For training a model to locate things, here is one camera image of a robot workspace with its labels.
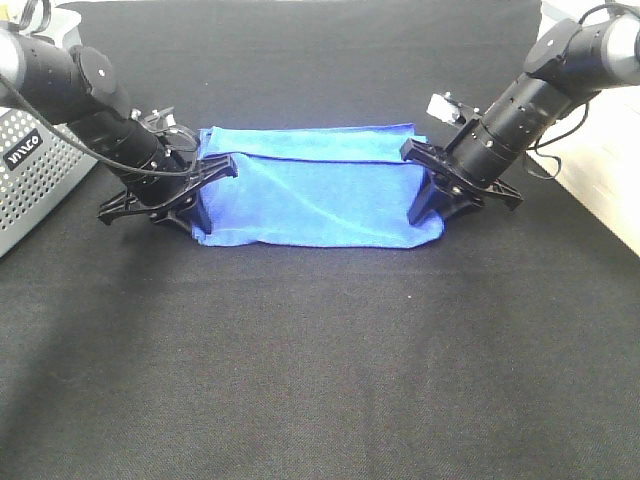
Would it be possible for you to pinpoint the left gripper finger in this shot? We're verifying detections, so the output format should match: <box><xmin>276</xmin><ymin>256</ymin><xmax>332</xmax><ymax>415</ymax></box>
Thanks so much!
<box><xmin>187</xmin><ymin>192</ymin><xmax>213</xmax><ymax>235</ymax></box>
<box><xmin>187</xmin><ymin>132</ymin><xmax>206</xmax><ymax>164</ymax></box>

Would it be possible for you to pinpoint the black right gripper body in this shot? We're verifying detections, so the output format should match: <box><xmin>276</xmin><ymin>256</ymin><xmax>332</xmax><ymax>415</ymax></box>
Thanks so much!
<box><xmin>401</xmin><ymin>139</ymin><xmax>523</xmax><ymax>220</ymax></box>

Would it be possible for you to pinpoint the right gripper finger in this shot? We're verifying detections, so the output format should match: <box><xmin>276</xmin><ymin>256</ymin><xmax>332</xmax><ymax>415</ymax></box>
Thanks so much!
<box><xmin>407</xmin><ymin>170</ymin><xmax>442</xmax><ymax>225</ymax></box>

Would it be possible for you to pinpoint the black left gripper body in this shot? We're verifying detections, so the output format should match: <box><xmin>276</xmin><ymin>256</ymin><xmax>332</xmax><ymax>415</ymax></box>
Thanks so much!
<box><xmin>98</xmin><ymin>155</ymin><xmax>238</xmax><ymax>228</ymax></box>

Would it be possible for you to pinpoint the blue microfibre towel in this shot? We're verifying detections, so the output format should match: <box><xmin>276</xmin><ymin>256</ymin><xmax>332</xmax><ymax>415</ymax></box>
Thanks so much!
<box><xmin>192</xmin><ymin>123</ymin><xmax>445</xmax><ymax>248</ymax></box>

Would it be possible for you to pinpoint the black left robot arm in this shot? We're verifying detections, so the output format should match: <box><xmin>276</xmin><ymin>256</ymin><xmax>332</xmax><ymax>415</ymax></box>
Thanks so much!
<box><xmin>1</xmin><ymin>27</ymin><xmax>237</xmax><ymax>233</ymax></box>

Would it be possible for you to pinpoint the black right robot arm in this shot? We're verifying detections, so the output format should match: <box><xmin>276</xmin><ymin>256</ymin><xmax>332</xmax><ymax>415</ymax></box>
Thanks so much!
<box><xmin>401</xmin><ymin>5</ymin><xmax>639</xmax><ymax>225</ymax></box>

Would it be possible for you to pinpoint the white plastic storage box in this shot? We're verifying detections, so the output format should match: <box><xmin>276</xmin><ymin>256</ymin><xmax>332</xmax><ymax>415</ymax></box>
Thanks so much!
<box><xmin>524</xmin><ymin>0</ymin><xmax>640</xmax><ymax>258</ymax></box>

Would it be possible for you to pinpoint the grey perforated laundry basket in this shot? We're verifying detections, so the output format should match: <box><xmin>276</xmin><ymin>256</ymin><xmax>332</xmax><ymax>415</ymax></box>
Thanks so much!
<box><xmin>1</xmin><ymin>107</ymin><xmax>96</xmax><ymax>255</ymax></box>

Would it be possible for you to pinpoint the black table cloth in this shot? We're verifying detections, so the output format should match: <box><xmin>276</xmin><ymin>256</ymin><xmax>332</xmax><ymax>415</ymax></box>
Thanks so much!
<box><xmin>1</xmin><ymin>1</ymin><xmax>639</xmax><ymax>479</ymax></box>

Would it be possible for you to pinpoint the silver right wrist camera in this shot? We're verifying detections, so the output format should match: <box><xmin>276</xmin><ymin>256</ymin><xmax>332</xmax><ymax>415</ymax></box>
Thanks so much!
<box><xmin>426</xmin><ymin>92</ymin><xmax>481</xmax><ymax>128</ymax></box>

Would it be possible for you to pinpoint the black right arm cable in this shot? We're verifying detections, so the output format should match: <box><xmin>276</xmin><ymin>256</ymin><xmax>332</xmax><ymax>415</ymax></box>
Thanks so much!
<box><xmin>524</xmin><ymin>0</ymin><xmax>640</xmax><ymax>182</ymax></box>

